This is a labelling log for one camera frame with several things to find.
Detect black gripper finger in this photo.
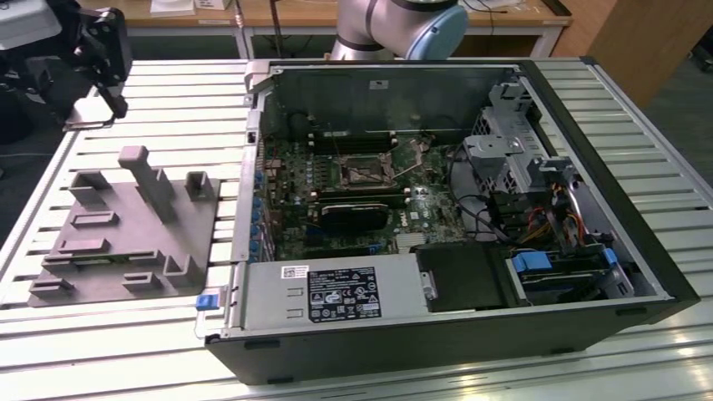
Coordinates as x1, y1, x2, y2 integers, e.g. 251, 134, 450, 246
77, 7, 134, 119

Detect silver square cpu chip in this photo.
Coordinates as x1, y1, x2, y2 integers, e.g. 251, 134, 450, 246
62, 102, 119, 131

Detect cpu socket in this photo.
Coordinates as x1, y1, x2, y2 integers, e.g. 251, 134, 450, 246
331, 153, 402, 190

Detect white box on desk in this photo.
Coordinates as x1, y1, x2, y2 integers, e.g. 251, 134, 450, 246
149, 0, 198, 18

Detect wooden desk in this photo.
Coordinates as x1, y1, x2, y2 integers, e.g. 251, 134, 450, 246
109, 0, 575, 59

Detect grey plastic parts rack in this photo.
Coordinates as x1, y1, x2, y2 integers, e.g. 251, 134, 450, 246
26, 145, 225, 309

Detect green ram stick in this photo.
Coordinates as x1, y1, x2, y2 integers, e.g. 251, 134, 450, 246
71, 252, 165, 266

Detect installed black ram sticks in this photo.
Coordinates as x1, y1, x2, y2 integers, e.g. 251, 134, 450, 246
306, 128, 398, 155

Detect green motherboard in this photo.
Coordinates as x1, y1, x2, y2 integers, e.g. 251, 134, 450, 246
262, 135, 475, 262

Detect silver power supply unit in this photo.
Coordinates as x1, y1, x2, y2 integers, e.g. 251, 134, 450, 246
238, 255, 434, 330

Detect silver metal disk bay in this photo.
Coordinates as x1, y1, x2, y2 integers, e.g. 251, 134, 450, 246
460, 82, 562, 197

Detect black drive cover box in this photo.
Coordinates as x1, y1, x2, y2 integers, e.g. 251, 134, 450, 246
414, 241, 527, 313

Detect black open pc case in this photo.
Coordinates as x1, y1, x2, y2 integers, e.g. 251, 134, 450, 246
202, 57, 703, 386

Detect wooden cabinet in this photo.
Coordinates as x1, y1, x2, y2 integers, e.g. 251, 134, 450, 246
551, 0, 713, 109

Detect blue disk carrier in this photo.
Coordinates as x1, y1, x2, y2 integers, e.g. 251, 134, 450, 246
510, 246, 622, 302

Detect yellow red wire bundle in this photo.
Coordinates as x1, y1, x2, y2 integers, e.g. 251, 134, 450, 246
487, 181, 595, 254

